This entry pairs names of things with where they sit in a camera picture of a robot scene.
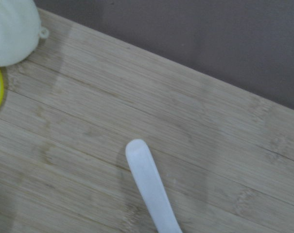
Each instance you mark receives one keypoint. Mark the white ceramic spoon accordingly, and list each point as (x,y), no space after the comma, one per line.
(150,186)

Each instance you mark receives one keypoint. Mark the bamboo cutting board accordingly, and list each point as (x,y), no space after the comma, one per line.
(225,156)

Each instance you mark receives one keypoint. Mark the white onion half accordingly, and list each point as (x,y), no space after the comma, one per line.
(20,30)

